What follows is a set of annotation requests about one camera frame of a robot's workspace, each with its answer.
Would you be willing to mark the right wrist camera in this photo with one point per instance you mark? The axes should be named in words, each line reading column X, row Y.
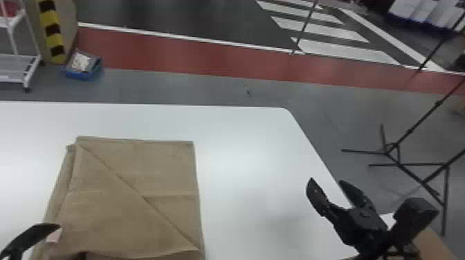
column 416, row 216

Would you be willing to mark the beige towel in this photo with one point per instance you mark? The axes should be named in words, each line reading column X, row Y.
column 123, row 196

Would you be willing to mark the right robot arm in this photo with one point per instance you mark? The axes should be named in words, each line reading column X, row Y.
column 406, row 255

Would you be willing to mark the black tripod stand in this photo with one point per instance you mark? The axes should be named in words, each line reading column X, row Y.
column 407, row 133
column 444, row 188

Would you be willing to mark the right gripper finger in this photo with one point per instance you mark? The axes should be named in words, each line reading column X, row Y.
column 356, row 198
column 321, row 199

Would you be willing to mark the yellow black striped post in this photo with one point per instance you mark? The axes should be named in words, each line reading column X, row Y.
column 52, row 32

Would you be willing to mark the blue tray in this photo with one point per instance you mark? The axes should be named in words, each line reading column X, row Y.
column 83, row 67

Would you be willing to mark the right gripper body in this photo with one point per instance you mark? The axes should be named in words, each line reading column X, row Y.
column 363, row 228

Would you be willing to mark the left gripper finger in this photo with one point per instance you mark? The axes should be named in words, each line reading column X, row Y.
column 31, row 233

